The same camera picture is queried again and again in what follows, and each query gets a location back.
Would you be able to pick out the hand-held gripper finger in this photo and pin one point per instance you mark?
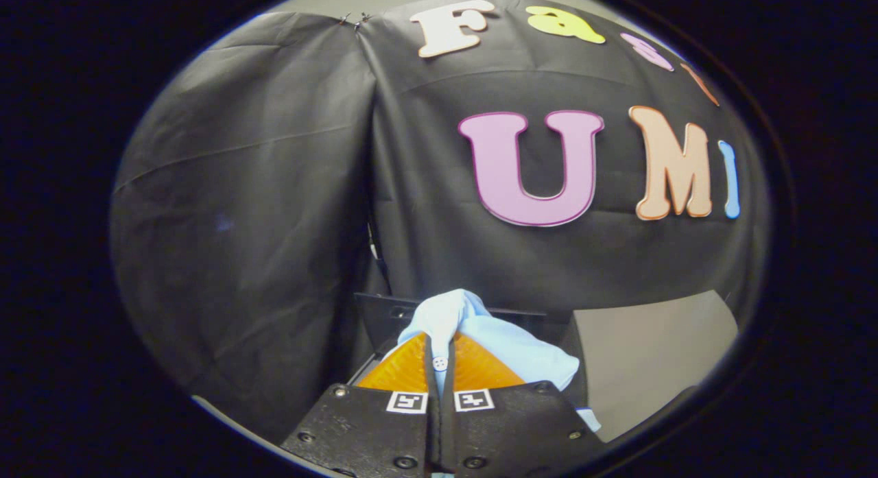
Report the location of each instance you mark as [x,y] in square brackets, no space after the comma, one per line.
[432,437]
[447,437]

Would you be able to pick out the black backdrop cloth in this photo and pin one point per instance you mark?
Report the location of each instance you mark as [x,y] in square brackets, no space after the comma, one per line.
[240,224]

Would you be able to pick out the white cabinet with grey top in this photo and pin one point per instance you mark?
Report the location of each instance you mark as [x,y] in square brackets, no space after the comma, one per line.
[651,354]

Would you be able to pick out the light blue shirt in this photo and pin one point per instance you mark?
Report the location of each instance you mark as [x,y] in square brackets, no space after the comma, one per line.
[507,351]

